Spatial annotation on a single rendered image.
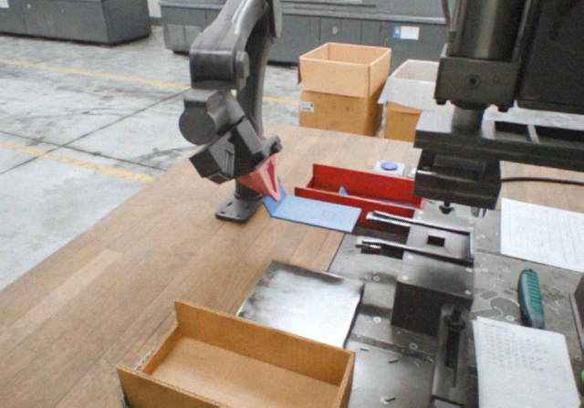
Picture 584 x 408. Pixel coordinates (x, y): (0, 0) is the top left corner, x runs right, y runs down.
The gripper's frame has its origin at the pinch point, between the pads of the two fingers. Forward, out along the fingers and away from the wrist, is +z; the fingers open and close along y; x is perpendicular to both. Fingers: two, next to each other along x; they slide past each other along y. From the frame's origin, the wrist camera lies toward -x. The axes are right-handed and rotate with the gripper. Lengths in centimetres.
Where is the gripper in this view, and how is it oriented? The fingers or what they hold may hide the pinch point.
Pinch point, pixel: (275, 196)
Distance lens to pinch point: 76.6
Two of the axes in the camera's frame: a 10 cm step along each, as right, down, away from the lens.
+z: 4.9, 8.2, 2.9
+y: 7.9, -2.9, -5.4
